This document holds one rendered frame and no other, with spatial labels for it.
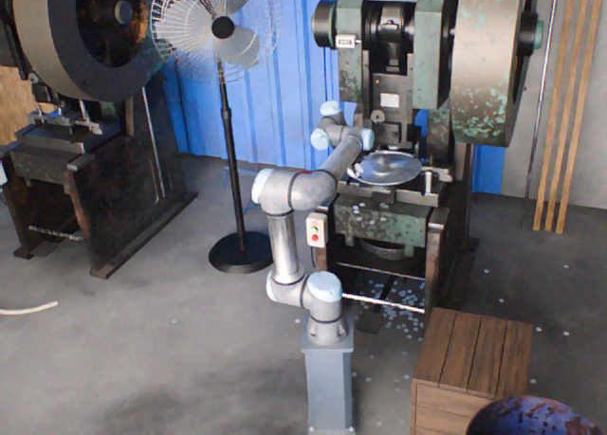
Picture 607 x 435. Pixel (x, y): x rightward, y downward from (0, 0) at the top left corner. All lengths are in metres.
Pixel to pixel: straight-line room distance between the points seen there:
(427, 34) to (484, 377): 1.23
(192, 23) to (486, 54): 1.34
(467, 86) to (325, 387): 1.17
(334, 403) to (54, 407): 1.19
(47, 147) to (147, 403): 1.47
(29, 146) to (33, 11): 0.97
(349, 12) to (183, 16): 0.79
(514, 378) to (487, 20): 1.20
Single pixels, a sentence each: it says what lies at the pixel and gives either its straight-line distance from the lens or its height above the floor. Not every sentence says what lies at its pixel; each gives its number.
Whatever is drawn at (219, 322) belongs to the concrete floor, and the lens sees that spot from 3.21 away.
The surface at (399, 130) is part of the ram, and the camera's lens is 2.67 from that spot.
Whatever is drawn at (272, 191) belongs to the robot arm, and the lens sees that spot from 2.06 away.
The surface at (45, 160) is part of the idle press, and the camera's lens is 3.58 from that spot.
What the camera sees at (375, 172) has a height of 0.79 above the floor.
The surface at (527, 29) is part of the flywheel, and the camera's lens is 2.50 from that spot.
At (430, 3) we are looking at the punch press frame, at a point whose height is 1.45.
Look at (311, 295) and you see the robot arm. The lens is 2.27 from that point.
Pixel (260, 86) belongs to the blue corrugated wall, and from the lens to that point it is 4.28.
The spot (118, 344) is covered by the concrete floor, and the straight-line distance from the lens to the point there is 3.23.
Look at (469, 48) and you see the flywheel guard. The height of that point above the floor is 1.40.
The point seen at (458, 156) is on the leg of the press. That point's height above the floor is 0.70.
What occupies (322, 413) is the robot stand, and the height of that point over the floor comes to 0.11.
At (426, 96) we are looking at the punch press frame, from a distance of 2.56.
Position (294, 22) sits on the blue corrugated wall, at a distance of 4.04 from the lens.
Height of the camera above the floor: 2.07
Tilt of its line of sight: 31 degrees down
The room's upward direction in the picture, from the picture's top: 4 degrees counter-clockwise
